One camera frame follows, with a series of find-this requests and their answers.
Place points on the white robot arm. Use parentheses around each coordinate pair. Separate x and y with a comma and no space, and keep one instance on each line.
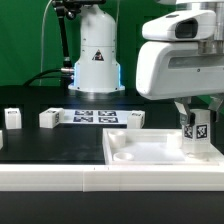
(213,45)

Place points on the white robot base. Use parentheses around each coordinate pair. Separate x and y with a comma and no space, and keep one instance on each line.
(97,70)

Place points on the white tag sheet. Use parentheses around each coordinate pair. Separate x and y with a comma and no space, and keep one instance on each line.
(111,117)

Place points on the white square tabletop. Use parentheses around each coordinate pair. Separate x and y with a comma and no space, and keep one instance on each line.
(153,147)

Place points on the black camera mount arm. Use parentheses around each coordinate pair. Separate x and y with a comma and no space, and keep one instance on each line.
(69,9)

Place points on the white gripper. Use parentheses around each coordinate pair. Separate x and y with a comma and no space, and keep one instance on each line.
(173,70)

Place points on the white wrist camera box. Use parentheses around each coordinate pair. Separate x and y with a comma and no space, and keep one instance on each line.
(185,25)

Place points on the white obstacle fence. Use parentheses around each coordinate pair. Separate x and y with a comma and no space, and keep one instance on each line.
(111,178)

